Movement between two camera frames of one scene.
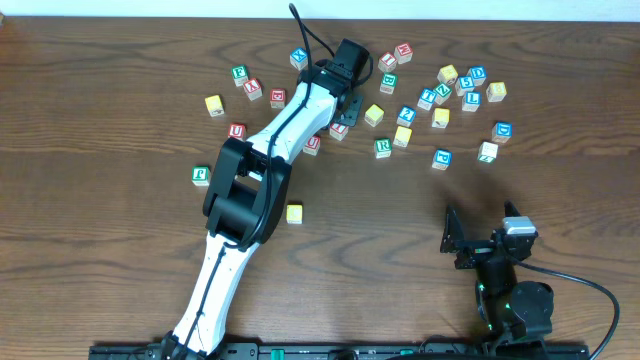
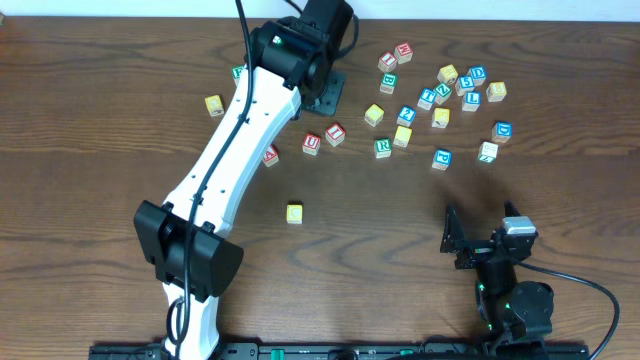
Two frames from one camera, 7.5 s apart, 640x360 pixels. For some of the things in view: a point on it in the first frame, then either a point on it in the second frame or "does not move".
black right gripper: (480, 251) does not move
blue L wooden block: (471, 101) does not move
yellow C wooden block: (294, 213) does not move
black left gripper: (350, 111) to (326, 95)
